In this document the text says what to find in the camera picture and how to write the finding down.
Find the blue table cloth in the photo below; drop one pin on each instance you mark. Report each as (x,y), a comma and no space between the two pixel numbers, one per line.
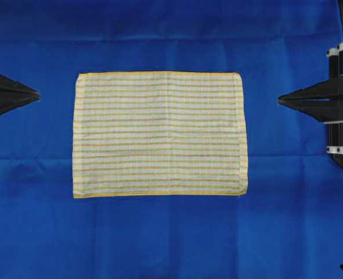
(289,224)

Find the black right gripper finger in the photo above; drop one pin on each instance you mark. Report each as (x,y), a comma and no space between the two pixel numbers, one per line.
(329,89)
(322,111)

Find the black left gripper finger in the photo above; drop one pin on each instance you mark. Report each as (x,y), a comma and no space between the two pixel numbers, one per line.
(10,87)
(11,105)

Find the yellow striped towel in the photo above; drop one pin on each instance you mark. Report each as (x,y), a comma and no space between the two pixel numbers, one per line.
(159,133)

